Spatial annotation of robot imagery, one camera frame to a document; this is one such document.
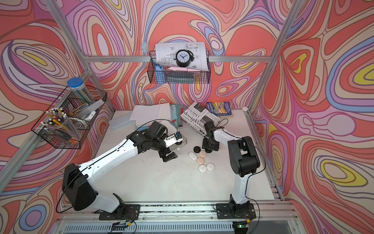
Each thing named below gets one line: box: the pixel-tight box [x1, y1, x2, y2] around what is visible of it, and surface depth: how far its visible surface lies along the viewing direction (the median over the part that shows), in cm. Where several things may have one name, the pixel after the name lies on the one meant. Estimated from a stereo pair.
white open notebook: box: [129, 102, 172, 127], surface depth 113 cm
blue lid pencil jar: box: [66, 77, 95, 105], surface depth 74 cm
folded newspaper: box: [180, 101, 221, 137], surface depth 109 cm
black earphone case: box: [193, 145, 202, 154], surface depth 98 cm
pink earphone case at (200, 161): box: [196, 156, 205, 166], surface depth 92 cm
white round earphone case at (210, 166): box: [205, 162, 215, 171], surface depth 90 cm
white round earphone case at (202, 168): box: [198, 163, 207, 173], surface depth 89 cm
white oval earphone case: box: [187, 151, 198, 161], surface depth 94 cm
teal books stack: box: [169, 103, 184, 128], surface depth 114 cm
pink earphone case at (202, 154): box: [199, 150, 207, 158], surface depth 95 cm
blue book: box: [205, 101, 234, 117], surface depth 117 cm
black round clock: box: [173, 49, 195, 68], surface depth 81 cm
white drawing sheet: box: [155, 41, 210, 72], surface depth 85 cm
